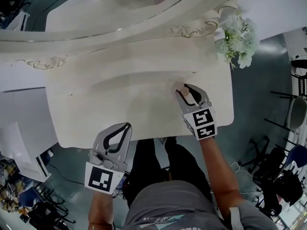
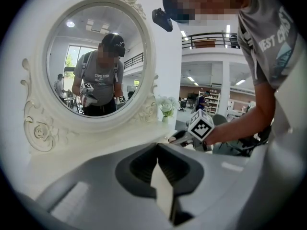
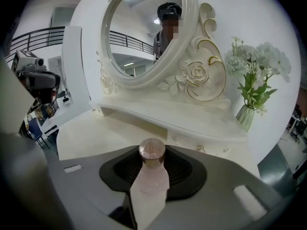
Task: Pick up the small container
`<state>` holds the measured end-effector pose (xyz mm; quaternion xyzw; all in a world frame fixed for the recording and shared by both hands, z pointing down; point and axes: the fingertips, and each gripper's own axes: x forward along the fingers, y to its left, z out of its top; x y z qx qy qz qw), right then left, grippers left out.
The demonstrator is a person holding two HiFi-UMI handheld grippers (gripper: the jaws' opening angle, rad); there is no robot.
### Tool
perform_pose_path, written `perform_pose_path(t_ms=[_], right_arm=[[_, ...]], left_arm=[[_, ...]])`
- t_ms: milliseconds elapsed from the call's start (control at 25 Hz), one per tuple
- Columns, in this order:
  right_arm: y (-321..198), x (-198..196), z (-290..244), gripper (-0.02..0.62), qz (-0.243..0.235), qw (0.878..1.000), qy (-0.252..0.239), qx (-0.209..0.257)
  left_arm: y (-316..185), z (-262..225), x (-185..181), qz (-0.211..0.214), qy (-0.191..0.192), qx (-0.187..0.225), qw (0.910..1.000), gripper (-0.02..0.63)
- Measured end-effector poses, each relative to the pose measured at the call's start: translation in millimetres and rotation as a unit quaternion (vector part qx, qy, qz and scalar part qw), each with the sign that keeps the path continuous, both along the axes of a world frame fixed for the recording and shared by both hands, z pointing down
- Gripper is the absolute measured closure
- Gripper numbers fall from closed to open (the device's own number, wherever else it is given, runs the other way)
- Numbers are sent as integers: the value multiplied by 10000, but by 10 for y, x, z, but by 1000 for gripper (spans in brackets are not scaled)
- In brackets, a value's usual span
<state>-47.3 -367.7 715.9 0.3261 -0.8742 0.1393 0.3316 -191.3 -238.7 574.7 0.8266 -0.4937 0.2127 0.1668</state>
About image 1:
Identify person's black trousers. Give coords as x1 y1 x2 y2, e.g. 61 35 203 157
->
126 138 213 208

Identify white shelf unit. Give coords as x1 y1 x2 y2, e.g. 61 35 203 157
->
0 90 58 183

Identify white cable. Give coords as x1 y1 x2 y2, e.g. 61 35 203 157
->
227 161 260 196

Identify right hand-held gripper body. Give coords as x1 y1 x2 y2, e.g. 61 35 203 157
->
182 101 218 141

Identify black office chair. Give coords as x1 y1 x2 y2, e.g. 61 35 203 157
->
239 135 305 216

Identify round ornate cream mirror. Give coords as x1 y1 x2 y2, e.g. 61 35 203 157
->
0 0 255 69

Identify person's grey t-shirt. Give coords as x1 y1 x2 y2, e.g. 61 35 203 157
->
124 180 276 230

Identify white artificial flower bouquet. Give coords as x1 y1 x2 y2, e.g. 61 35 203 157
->
214 8 260 70

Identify black waist device with screen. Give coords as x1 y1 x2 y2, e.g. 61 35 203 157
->
112 173 131 198

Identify person's right forearm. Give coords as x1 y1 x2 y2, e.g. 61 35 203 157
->
200 137 241 221

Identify cream dressing table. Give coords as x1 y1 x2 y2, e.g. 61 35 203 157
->
44 32 235 149

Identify beige chair with black legs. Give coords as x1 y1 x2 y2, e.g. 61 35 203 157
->
263 90 307 135

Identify person's left forearm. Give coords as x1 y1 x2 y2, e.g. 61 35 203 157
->
88 190 115 230

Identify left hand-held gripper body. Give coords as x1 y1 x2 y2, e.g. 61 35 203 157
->
84 149 127 195

